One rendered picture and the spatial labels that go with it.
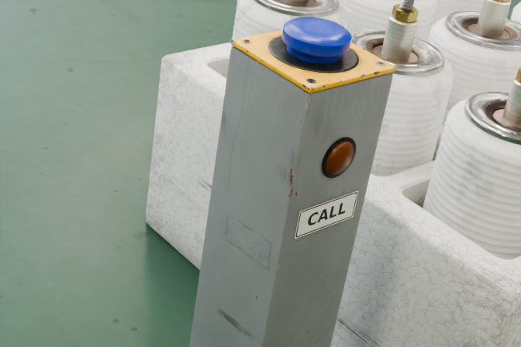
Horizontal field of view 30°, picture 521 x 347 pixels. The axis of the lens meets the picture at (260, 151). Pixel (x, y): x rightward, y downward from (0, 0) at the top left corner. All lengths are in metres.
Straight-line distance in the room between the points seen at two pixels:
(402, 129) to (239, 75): 0.20
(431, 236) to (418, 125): 0.10
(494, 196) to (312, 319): 0.15
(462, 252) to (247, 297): 0.15
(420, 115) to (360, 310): 0.15
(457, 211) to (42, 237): 0.41
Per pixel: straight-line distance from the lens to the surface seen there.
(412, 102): 0.73
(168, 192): 0.90
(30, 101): 1.16
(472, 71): 0.82
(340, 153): 0.57
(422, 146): 0.76
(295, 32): 0.55
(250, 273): 0.61
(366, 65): 0.57
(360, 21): 0.88
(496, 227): 0.69
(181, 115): 0.86
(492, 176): 0.67
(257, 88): 0.56
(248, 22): 0.81
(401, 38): 0.75
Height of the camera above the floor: 0.54
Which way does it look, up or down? 29 degrees down
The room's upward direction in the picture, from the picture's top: 9 degrees clockwise
